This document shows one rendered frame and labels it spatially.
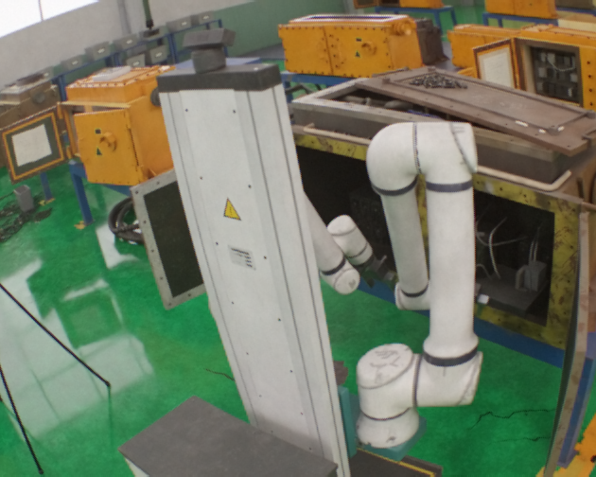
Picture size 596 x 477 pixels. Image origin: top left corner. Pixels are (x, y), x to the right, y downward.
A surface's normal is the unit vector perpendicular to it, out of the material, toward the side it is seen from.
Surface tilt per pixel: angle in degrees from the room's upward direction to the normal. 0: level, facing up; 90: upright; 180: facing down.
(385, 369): 9
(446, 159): 80
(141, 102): 90
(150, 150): 90
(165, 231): 90
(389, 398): 89
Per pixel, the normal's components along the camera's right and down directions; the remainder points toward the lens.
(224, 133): -0.65, 0.43
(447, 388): -0.31, 0.30
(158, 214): 0.56, 0.27
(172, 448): -0.18, -0.89
